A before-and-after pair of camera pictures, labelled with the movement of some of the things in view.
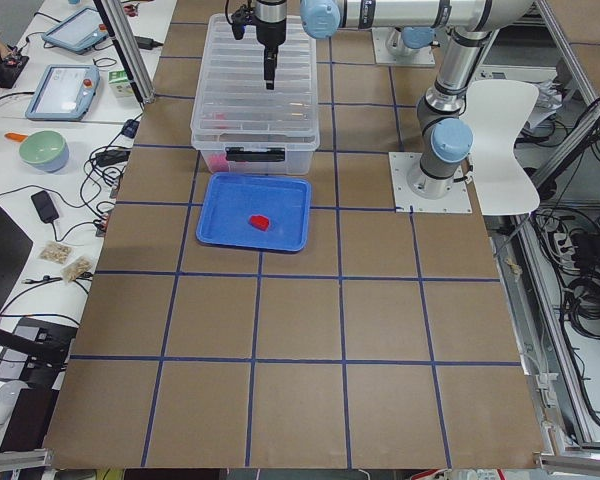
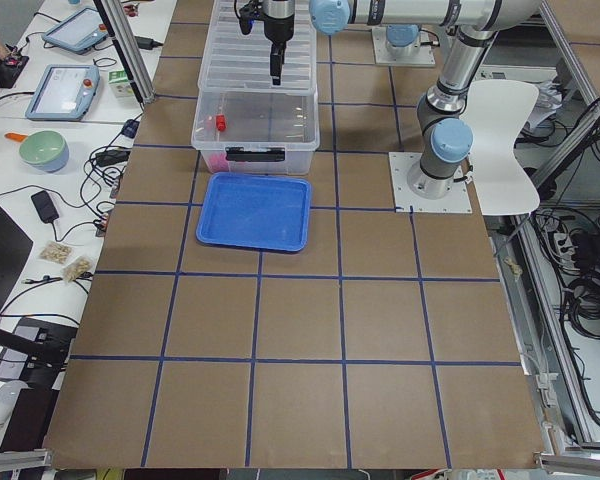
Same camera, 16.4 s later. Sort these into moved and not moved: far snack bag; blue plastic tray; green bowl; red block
Moved: red block
Not moved: green bowl; far snack bag; blue plastic tray
